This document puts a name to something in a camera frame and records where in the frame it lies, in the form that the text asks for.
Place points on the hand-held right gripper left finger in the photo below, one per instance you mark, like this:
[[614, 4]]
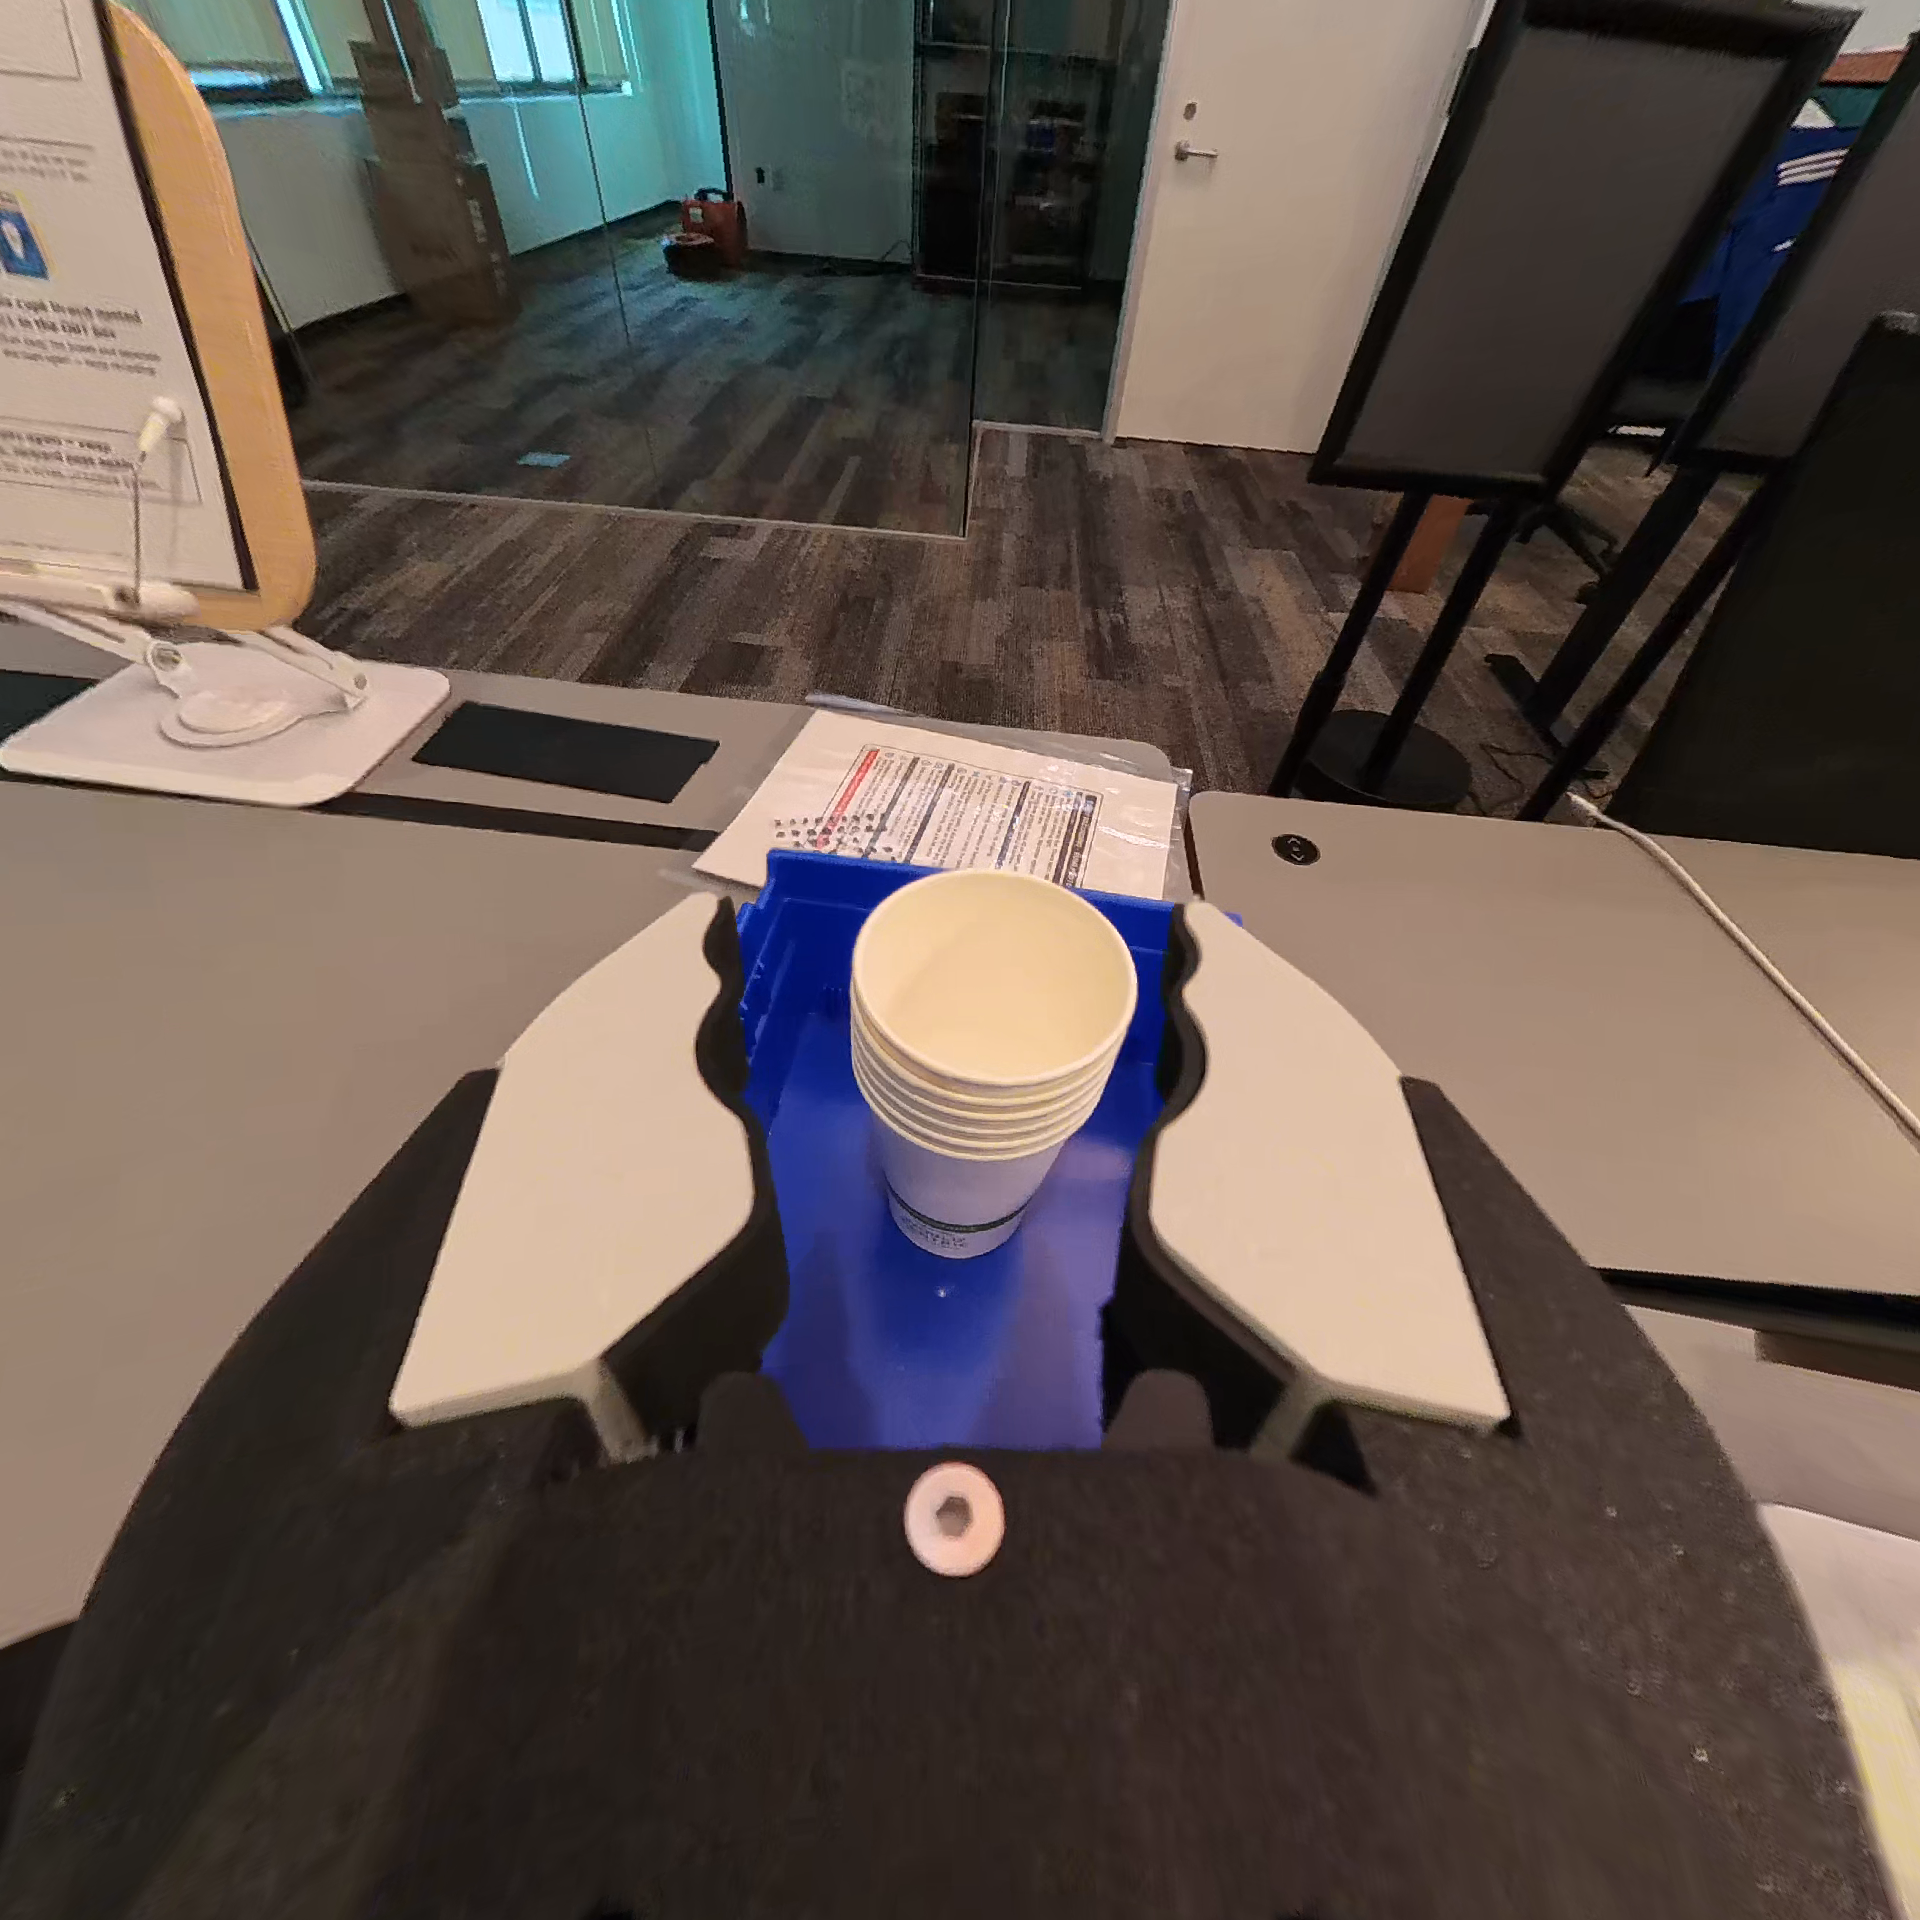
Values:
[[571, 1202]]

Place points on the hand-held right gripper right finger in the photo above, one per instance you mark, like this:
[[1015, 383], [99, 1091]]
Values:
[[1305, 1202]]

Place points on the stack of white paper cups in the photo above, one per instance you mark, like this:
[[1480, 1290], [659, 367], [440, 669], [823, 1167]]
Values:
[[990, 975]]

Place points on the blue plastic bin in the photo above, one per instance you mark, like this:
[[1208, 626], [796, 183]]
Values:
[[932, 1350]]

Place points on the black monitor floor stand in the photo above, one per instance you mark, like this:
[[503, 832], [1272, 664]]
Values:
[[1381, 757]]

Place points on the laminated printed paper sheet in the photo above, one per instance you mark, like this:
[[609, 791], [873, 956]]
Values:
[[960, 796]]

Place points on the black office chair base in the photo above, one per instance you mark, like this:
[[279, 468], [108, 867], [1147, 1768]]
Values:
[[1576, 541]]

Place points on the black divider panel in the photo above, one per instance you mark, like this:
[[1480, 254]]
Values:
[[1787, 630]]

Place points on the white door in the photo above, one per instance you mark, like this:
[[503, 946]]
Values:
[[1276, 300]]

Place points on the white printed instruction sheet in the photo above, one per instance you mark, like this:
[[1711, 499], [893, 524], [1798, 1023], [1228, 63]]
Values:
[[77, 375]]

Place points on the stacked cardboard boxes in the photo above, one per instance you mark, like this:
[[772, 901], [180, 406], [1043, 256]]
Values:
[[435, 224]]

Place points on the red equipment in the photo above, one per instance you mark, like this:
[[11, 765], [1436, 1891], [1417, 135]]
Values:
[[715, 224]]

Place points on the black easel signboard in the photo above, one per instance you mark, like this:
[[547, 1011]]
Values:
[[1576, 224]]

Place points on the blue jacket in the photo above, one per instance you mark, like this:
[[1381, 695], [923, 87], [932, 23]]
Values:
[[1756, 254]]

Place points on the dark shelving unit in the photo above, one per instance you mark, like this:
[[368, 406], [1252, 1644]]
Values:
[[1020, 149]]

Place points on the wooden table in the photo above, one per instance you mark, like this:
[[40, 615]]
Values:
[[1881, 68]]

